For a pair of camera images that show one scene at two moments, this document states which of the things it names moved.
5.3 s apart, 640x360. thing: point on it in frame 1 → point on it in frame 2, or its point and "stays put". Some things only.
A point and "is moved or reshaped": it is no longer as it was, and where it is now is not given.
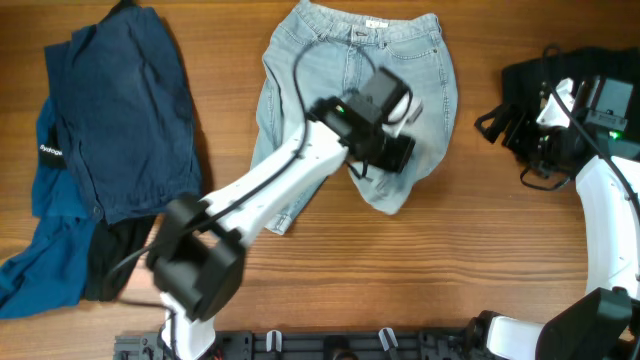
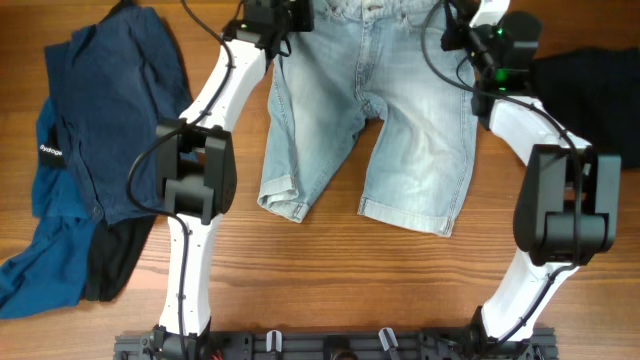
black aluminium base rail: [354, 344] stays put
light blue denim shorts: [320, 51] is moved or reshaped
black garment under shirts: [114, 250] stays put
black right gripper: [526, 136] → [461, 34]
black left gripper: [398, 146] → [301, 21]
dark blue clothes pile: [126, 113] stays put
